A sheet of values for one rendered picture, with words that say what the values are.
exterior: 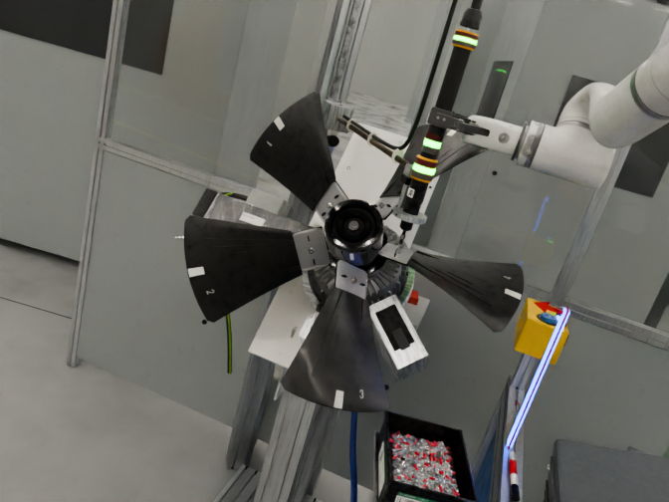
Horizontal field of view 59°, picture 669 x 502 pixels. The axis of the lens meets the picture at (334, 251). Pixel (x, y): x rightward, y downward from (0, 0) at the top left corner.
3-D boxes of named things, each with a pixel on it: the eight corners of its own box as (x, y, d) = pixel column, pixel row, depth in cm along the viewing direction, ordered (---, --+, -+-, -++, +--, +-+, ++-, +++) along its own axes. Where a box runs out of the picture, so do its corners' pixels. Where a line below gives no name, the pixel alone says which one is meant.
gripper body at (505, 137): (517, 164, 107) (457, 145, 109) (518, 159, 116) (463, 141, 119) (533, 125, 105) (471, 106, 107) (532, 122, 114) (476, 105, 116)
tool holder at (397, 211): (383, 206, 124) (396, 161, 121) (413, 211, 127) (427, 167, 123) (399, 221, 116) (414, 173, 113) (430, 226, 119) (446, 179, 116)
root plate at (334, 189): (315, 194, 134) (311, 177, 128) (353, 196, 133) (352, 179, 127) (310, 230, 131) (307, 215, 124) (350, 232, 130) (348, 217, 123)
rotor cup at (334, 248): (326, 218, 134) (321, 189, 122) (390, 221, 132) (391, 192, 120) (320, 278, 128) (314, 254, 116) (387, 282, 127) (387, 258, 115)
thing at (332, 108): (315, 124, 177) (323, 96, 175) (336, 128, 180) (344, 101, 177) (324, 130, 168) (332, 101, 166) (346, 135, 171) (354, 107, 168)
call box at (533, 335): (513, 331, 158) (528, 295, 154) (551, 345, 156) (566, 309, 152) (511, 355, 143) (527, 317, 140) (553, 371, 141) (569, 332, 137)
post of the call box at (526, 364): (511, 381, 155) (528, 340, 151) (522, 385, 154) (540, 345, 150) (511, 386, 152) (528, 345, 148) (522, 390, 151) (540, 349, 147)
